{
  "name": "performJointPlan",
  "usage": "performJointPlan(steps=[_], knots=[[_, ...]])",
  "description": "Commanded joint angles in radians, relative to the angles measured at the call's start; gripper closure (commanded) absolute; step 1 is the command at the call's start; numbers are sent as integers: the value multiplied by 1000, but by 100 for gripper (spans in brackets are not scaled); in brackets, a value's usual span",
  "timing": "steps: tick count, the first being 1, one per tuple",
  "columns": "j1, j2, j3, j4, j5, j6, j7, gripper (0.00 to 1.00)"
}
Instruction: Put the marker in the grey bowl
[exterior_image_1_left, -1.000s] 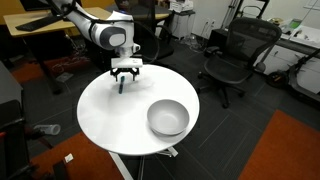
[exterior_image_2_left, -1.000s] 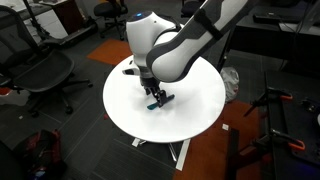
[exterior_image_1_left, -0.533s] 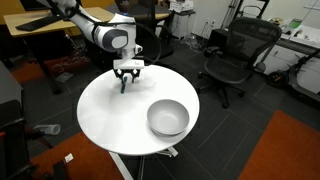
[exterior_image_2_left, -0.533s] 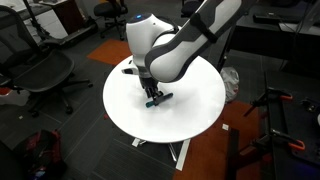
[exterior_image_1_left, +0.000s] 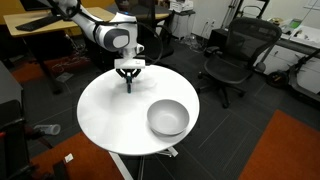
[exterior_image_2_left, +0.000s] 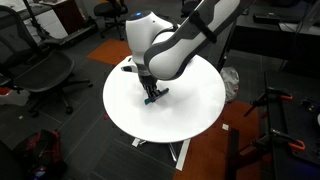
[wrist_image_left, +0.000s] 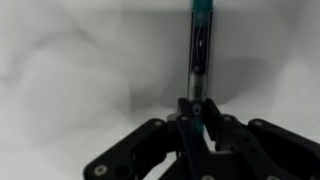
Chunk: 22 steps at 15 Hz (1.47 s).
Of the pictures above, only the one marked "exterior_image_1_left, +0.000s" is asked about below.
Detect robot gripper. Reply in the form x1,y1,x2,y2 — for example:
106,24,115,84
114,58,147,83

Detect grey round bowl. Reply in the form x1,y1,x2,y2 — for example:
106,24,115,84
146,98,191,137

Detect black desk chair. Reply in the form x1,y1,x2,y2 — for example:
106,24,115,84
136,0,175,65

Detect grey floor plate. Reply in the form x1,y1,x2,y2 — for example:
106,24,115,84
55,71,75,84

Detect white drawer cabinet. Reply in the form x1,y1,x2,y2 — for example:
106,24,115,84
171,10,197,40

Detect white box device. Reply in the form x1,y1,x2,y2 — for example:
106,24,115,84
169,0,195,14

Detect white table base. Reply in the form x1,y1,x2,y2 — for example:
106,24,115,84
109,146,180,180

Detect black computer tower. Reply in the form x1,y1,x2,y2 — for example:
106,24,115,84
207,27,235,58

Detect clear plastic bottle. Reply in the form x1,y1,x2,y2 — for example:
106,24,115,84
33,123,62,136

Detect small white tag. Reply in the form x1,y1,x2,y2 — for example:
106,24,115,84
63,152,75,164

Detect black keyboard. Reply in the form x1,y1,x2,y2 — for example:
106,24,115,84
14,14,63,33

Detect black mesh office chair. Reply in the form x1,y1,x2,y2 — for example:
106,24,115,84
197,16,283,110

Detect light wooden desk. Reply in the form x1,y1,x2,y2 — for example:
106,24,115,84
3,6,116,95

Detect small black floor block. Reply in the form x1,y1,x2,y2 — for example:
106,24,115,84
52,159,72,180

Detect black computer monitor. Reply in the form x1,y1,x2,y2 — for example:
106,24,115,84
19,0,51,12

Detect grey cabinet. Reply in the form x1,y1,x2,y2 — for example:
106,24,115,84
0,61,24,108

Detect white counter cabinet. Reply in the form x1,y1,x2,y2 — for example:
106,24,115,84
255,17,320,95

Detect black electric scooter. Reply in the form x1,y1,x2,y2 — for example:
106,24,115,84
265,49,320,108

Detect green item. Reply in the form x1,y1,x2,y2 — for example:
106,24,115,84
288,18,303,30

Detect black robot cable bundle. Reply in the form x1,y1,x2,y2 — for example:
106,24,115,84
133,20,165,67

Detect tangled floor cables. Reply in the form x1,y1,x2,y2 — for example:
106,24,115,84
49,53,93,74

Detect black cart frame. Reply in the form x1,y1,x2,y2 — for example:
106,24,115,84
0,99,38,180

